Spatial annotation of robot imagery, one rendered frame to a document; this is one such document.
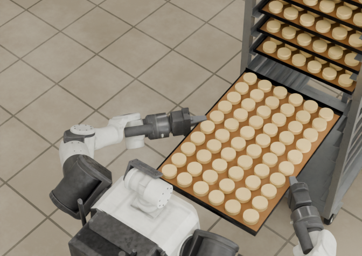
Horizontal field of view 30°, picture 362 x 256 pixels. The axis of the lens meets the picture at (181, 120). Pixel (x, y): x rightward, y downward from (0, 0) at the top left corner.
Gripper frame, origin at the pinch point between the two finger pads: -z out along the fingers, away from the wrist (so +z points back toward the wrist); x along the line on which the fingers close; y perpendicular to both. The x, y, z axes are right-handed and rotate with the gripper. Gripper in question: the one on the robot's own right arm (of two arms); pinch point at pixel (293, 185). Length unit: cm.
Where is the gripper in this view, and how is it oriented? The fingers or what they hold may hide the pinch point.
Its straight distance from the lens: 222.2
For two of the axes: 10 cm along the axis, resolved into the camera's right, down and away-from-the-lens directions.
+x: -0.2, -6.6, -7.6
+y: -9.8, 1.5, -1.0
